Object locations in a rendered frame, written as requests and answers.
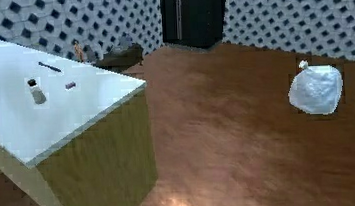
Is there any black pen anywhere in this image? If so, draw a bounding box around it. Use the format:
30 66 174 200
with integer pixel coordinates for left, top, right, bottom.
38 60 63 75

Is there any white garbage bag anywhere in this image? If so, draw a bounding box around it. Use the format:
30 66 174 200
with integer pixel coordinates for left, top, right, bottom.
286 58 345 117

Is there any grey shaker with black cap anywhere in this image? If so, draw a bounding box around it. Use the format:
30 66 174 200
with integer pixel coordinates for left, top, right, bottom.
26 78 48 107

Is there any small tan figurine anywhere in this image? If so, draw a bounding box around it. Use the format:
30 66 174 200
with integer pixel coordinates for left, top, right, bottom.
73 40 86 63

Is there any grey fridge handle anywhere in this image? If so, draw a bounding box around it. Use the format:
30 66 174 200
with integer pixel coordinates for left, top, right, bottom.
175 0 184 41

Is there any grey blue vessel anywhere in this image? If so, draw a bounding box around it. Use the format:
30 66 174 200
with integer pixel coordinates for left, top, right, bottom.
117 34 134 51

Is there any white top table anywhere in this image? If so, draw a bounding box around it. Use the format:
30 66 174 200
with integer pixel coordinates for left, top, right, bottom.
0 30 153 206

